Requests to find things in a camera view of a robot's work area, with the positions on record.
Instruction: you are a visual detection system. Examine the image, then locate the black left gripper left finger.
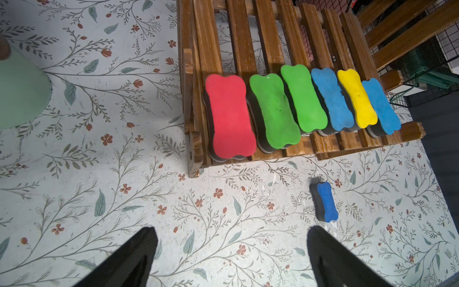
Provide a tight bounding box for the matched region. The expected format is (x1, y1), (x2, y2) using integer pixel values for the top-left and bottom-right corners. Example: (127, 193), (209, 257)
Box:
(76, 227), (158, 287)

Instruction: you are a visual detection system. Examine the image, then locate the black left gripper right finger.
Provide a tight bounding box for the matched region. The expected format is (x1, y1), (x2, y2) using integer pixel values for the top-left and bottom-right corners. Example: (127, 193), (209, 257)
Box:
(307, 226), (390, 287)

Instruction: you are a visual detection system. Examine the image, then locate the blue eraser shelf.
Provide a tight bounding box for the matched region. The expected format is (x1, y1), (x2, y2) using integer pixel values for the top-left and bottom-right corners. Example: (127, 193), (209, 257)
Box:
(362, 78), (401, 138)
(311, 68), (355, 136)
(310, 182), (339, 223)

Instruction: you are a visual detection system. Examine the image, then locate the green eraser shelf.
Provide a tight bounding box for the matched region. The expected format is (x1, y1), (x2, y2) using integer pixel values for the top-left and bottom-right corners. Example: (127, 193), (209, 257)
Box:
(247, 74), (301, 154)
(280, 64), (328, 133)

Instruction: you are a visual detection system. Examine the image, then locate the yellow eraser bottom shelf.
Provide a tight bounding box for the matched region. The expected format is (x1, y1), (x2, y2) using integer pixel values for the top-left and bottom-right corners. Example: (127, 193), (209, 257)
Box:
(337, 69), (378, 129)

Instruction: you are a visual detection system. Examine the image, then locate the red eraser bottom shelf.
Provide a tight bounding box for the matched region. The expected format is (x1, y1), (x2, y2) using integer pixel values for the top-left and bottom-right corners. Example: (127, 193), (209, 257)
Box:
(203, 74), (257, 163)

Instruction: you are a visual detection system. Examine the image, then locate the green pencil cup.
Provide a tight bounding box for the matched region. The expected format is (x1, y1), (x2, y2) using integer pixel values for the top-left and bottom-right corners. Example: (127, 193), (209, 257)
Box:
(1, 35), (52, 130)

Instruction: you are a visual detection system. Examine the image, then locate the black wire desk organizer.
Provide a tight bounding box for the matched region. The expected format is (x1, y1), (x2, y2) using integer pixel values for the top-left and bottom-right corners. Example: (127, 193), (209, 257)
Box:
(313, 1), (459, 107)

